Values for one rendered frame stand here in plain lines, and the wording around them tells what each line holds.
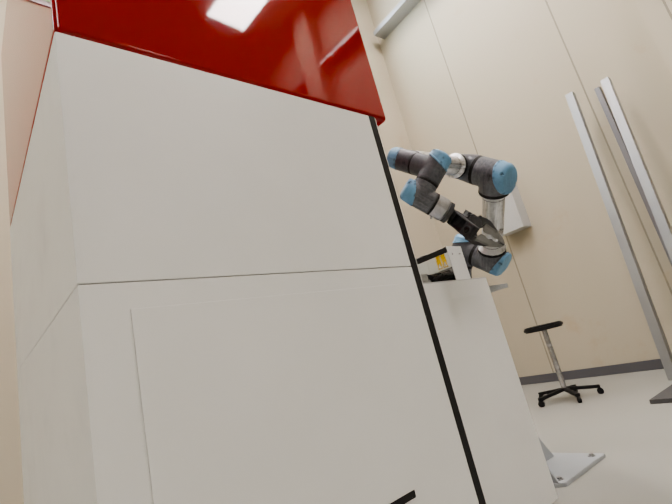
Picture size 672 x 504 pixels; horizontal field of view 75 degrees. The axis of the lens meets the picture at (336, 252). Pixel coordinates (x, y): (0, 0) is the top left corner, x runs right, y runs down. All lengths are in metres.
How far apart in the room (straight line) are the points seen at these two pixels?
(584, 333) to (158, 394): 4.37
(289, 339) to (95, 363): 0.29
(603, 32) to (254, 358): 4.56
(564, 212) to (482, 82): 1.73
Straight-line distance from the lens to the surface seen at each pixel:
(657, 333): 3.97
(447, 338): 1.38
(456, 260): 1.66
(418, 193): 1.40
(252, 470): 0.71
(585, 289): 4.69
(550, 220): 4.80
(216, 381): 0.68
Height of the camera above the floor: 0.64
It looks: 14 degrees up
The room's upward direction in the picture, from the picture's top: 14 degrees counter-clockwise
